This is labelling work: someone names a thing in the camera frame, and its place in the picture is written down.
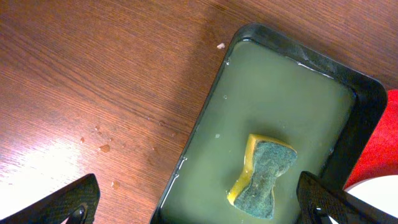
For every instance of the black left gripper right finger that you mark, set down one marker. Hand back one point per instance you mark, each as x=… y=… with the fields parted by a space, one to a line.
x=320 y=203

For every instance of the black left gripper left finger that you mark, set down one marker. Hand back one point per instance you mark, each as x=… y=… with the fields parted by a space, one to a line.
x=74 y=203

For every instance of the white plate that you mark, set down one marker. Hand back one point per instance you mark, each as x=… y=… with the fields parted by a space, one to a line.
x=379 y=192

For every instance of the yellow green sponge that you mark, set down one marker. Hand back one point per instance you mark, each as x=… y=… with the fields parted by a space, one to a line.
x=265 y=160

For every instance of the red plastic tray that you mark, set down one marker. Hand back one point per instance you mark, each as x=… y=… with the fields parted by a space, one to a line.
x=379 y=157

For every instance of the dark green water tray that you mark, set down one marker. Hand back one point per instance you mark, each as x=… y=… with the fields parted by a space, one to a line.
x=271 y=85

